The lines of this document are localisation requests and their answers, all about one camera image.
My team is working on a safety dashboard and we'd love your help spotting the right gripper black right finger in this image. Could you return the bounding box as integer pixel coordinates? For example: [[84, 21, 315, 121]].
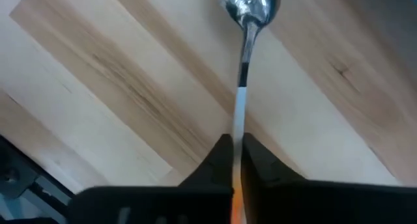
[[242, 132, 308, 186]]

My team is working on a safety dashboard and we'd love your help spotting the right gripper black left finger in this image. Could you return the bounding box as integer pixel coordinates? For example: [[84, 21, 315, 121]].
[[178, 133, 235, 189]]

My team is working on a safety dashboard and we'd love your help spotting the metal spoon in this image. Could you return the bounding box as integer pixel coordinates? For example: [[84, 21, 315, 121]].
[[217, 0, 281, 224]]

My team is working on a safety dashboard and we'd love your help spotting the black table frame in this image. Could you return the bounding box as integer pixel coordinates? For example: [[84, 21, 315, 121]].
[[0, 134, 76, 224]]

